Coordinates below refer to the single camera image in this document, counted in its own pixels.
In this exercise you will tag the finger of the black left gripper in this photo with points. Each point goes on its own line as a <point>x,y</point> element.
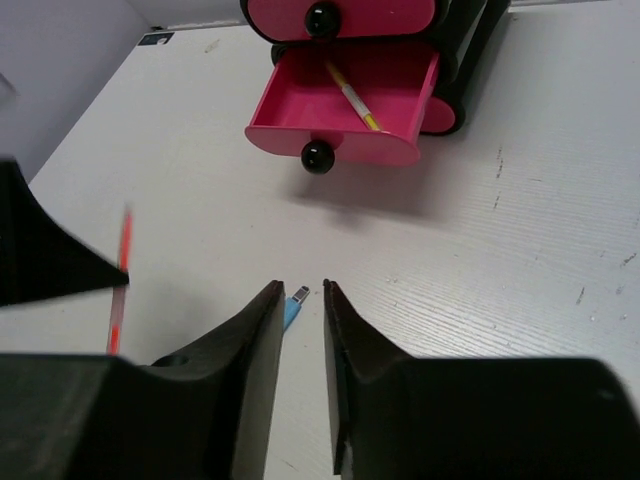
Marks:
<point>39,259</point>

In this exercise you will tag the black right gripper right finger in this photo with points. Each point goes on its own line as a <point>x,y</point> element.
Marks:
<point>396,416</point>

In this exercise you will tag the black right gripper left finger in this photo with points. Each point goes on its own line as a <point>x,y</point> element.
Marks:
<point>201,412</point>

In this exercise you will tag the yellow pencil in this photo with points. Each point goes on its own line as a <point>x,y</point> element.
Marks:
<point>358,105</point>

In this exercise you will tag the pink drawer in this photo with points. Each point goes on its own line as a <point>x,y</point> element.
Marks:
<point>285,21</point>
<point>439,117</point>
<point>301,103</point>

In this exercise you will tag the pink top drawer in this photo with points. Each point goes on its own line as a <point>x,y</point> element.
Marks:
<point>285,21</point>

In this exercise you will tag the light blue marker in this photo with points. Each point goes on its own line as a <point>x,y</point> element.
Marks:
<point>293,306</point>

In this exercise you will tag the blue label left corner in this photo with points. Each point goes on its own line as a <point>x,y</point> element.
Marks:
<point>156,38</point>

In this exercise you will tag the pink bottom drawer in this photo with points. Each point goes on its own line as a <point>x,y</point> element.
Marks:
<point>439,117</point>

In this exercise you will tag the black drawer cabinet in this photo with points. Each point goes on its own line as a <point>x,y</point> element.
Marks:
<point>459,35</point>

